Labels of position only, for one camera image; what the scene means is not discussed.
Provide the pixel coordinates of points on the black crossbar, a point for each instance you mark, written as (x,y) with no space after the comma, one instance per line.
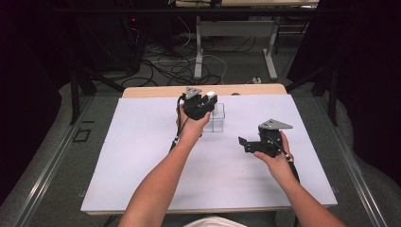
(157,10)

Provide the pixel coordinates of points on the dark curtain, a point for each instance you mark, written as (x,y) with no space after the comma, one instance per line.
(369,63)
(28,63)

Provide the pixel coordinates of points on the white metal-legged desk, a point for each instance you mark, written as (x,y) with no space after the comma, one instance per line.
(236,28)

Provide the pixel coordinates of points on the metal floor rail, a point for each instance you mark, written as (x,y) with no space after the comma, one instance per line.
(356,176)
(47,176)

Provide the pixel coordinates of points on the white power plug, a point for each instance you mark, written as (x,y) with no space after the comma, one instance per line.
(257,80)

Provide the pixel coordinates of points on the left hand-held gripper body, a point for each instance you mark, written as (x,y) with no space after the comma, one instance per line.
(194,107)

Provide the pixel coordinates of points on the dark equipment rack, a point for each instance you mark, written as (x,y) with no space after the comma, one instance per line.
(110,38)

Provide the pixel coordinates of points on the wooden table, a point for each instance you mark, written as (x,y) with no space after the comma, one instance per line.
(151,91)

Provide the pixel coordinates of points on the person's white shirt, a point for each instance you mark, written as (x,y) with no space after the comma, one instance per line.
(214,222)

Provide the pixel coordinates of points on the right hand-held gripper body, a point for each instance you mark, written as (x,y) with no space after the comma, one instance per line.
(269,140)

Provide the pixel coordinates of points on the person's right hand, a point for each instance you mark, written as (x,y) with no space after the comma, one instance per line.
(280,167)

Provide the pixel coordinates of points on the white tube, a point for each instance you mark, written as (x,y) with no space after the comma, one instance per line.
(210,94)

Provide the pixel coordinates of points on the white table sheet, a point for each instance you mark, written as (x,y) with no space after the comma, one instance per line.
(142,157)

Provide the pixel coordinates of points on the black stand legs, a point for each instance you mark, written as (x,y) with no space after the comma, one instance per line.
(332,94)
(75,94)

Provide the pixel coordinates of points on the clear plastic compartment organizer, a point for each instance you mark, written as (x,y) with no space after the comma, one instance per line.
(219,121)

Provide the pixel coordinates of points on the person's left hand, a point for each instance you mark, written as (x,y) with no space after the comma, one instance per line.
(190,130)

